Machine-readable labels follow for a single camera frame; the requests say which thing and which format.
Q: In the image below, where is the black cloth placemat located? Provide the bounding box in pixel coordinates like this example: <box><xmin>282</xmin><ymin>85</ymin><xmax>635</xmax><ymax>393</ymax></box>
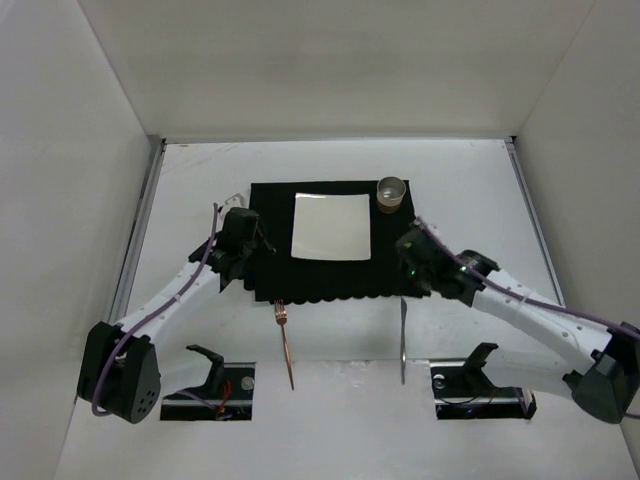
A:
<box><xmin>244</xmin><ymin>180</ymin><xmax>423</xmax><ymax>305</ymax></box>

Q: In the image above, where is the silver table knife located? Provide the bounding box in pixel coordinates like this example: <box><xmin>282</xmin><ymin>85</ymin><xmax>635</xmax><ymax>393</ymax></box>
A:
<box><xmin>400</xmin><ymin>298</ymin><xmax>408</xmax><ymax>385</ymax></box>

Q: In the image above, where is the square white plate black rim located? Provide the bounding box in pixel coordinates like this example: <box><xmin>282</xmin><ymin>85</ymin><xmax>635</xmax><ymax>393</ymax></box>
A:
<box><xmin>290</xmin><ymin>193</ymin><xmax>371</xmax><ymax>262</ymax></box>

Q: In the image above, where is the copper fork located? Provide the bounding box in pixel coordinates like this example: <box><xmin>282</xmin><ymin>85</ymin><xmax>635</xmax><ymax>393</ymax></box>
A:
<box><xmin>274</xmin><ymin>300</ymin><xmax>295</xmax><ymax>391</ymax></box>

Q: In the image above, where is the silver metal cup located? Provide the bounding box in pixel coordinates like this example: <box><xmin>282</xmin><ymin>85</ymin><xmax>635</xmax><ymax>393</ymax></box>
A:
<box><xmin>376</xmin><ymin>176</ymin><xmax>407</xmax><ymax>214</ymax></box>

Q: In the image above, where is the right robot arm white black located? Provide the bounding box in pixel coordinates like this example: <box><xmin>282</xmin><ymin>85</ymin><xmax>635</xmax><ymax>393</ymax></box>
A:
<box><xmin>395</xmin><ymin>220</ymin><xmax>639</xmax><ymax>424</ymax></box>

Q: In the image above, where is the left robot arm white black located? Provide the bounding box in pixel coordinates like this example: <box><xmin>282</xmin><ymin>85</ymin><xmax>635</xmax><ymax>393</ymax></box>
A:
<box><xmin>77</xmin><ymin>207</ymin><xmax>275</xmax><ymax>424</ymax></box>

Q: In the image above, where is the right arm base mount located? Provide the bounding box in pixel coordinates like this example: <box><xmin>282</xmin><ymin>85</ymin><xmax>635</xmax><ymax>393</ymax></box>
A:
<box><xmin>430</xmin><ymin>342</ymin><xmax>537</xmax><ymax>421</ymax></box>

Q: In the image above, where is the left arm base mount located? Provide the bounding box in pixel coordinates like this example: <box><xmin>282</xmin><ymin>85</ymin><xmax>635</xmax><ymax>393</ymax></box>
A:
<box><xmin>160</xmin><ymin>344</ymin><xmax>256</xmax><ymax>422</ymax></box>

